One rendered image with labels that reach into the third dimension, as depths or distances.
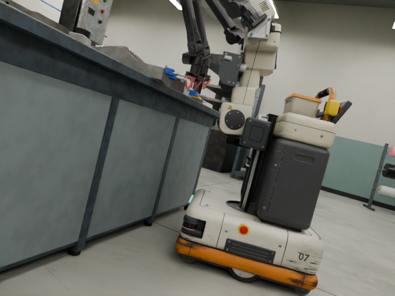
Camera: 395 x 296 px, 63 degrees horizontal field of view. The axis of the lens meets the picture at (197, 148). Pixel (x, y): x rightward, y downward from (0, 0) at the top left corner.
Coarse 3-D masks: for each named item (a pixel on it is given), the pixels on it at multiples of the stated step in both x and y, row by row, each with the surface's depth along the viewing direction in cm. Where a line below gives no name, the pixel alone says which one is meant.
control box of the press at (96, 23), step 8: (64, 0) 222; (72, 0) 219; (96, 0) 228; (104, 0) 234; (112, 0) 243; (64, 8) 221; (72, 8) 219; (88, 8) 223; (96, 8) 231; (104, 8) 238; (64, 16) 221; (72, 16) 219; (88, 16) 225; (96, 16) 233; (104, 16) 240; (64, 24) 221; (72, 24) 218; (88, 24) 227; (96, 24) 235; (104, 24) 242; (96, 32) 237; (104, 32) 244; (96, 40) 239
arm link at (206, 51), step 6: (192, 0) 199; (198, 0) 201; (198, 6) 203; (198, 12) 204; (198, 18) 206; (198, 24) 209; (204, 24) 211; (198, 30) 211; (204, 30) 212; (204, 36) 213; (204, 42) 215; (204, 48) 216; (204, 54) 217
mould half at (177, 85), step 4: (172, 80) 176; (176, 80) 181; (184, 80) 190; (172, 84) 177; (176, 84) 182; (180, 84) 187; (184, 84) 191; (176, 88) 183; (180, 88) 188; (184, 88) 192; (180, 92) 189
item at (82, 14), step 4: (80, 0) 203; (84, 0) 203; (88, 0) 204; (80, 4) 203; (84, 4) 203; (88, 4) 205; (80, 8) 203; (84, 8) 204; (80, 12) 203; (84, 12) 204; (76, 16) 204; (80, 16) 203; (84, 16) 205; (76, 20) 204; (80, 20) 204; (84, 20) 205; (76, 24) 204; (80, 24) 204; (84, 24) 207
